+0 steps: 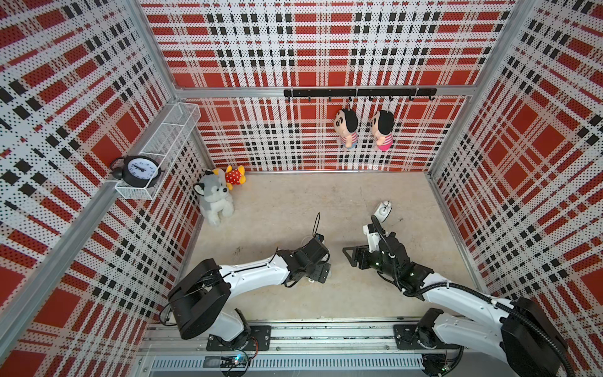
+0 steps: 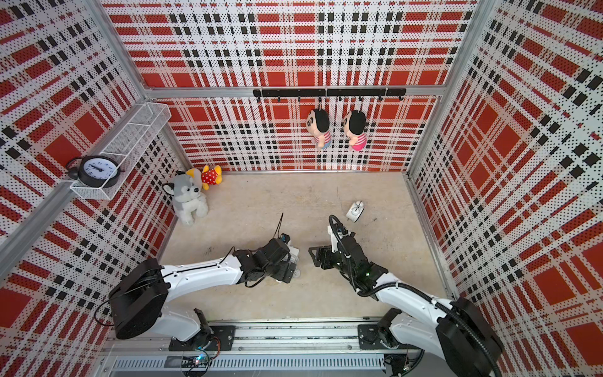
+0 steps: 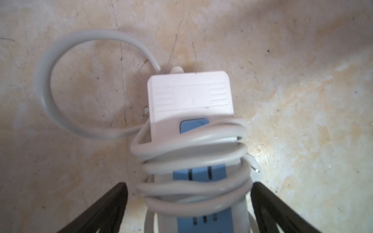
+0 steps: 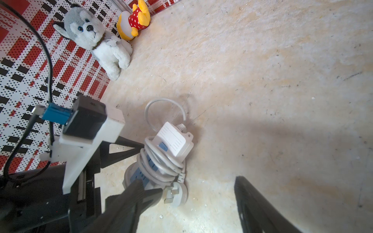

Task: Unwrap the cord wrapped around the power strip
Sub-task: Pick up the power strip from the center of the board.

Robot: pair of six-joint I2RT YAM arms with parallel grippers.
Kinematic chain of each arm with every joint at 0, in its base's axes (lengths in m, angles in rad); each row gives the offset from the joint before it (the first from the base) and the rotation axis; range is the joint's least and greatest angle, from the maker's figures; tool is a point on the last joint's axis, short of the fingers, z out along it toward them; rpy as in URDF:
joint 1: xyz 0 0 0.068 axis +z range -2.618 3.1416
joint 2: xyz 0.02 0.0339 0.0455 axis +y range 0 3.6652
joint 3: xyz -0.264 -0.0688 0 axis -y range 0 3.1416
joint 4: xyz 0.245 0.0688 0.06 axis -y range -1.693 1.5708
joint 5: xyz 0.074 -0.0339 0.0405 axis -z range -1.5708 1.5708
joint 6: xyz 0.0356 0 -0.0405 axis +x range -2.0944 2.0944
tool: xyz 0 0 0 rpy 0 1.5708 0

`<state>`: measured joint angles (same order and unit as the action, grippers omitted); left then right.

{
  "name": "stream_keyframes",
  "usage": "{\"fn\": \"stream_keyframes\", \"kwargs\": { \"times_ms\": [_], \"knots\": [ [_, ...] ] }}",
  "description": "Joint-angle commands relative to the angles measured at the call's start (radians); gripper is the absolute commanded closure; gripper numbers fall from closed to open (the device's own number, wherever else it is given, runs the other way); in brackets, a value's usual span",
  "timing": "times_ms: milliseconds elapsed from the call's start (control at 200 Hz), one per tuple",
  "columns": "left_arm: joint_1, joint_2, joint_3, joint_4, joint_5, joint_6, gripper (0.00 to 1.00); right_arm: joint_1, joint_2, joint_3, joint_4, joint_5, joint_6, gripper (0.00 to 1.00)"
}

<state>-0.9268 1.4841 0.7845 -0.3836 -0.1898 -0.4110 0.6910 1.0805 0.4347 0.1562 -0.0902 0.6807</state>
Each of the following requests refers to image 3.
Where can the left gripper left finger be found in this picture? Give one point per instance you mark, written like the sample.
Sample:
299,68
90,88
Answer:
104,216

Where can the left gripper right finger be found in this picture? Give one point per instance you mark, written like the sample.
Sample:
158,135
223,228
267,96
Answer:
272,214

